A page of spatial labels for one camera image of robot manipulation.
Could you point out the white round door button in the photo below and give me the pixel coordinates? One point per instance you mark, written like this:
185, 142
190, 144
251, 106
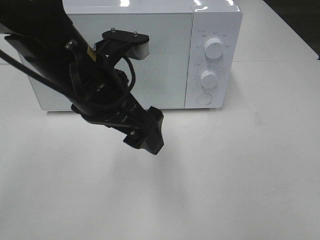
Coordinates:
204, 99

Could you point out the white microwave door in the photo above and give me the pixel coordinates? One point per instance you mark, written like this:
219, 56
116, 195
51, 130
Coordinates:
161, 78

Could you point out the white microwave oven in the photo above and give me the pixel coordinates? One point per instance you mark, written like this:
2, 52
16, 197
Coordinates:
209, 18

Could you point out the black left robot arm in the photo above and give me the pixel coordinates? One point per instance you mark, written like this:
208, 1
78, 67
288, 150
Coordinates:
43, 34

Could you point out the white microwave knob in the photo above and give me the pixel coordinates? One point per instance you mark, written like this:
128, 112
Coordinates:
208, 79
214, 47

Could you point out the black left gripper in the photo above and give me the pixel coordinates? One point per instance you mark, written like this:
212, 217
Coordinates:
112, 104

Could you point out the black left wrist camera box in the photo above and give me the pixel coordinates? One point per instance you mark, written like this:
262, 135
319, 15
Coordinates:
120, 43

